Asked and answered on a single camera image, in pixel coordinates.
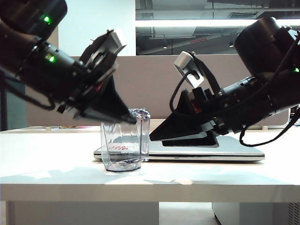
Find silver Dell laptop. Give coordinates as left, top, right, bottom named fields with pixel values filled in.
left=93, top=135, right=266, bottom=162

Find long white ceiling light strip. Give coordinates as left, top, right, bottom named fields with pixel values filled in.
left=135, top=19, right=300, bottom=28

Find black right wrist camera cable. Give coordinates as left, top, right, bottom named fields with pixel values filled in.
left=169, top=71, right=211, bottom=117

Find dark glass partition door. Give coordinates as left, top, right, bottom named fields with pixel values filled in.
left=0, top=89, right=27, bottom=131

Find pink orange items behind divider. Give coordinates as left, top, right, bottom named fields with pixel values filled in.
left=50, top=125, right=94, bottom=130

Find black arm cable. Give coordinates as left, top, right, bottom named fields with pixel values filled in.
left=0, top=70, right=57, bottom=111
left=239, top=35, right=300, bottom=147

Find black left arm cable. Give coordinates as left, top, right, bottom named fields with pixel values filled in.
left=0, top=70, right=57, bottom=111

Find clear faceted glass water cup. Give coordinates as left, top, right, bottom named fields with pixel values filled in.
left=100, top=108, right=151, bottom=173

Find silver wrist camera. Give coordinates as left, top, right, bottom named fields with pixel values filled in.
left=109, top=28, right=128, bottom=54
left=173, top=52, right=205, bottom=87

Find beige fabric desk divider panel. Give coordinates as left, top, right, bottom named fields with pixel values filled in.
left=25, top=55, right=290, bottom=127

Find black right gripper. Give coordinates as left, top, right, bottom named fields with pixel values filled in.
left=149, top=87, right=235, bottom=149

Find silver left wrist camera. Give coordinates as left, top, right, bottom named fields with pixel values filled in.
left=109, top=28, right=128, bottom=54

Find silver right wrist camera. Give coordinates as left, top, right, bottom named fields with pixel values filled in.
left=173, top=52, right=205, bottom=87

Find ceiling air vent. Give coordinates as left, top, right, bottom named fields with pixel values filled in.
left=228, top=12, right=260, bottom=20

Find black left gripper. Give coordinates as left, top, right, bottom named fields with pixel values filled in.
left=58, top=61, right=137, bottom=125

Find white desk support panel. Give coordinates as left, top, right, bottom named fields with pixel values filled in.
left=8, top=201, right=160, bottom=225

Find white cabinet under desk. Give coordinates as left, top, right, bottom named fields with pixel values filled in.
left=212, top=202, right=300, bottom=225

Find white red laptop sticker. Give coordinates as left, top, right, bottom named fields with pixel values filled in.
left=108, top=143, right=141, bottom=152

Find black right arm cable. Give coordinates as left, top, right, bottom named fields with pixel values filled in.
left=239, top=35, right=300, bottom=147

